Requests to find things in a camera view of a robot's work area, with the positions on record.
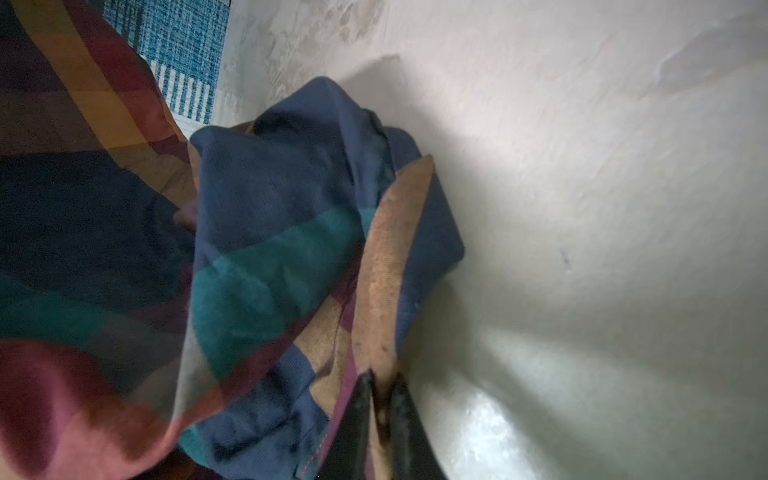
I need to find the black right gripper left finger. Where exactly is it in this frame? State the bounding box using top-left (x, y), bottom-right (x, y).
top-left (316, 370), bottom-right (374, 480)

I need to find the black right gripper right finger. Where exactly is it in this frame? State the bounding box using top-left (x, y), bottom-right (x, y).
top-left (389, 374), bottom-right (447, 480)

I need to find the plaid long sleeve shirt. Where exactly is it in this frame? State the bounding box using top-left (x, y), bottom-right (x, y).
top-left (1, 1), bottom-right (464, 479)

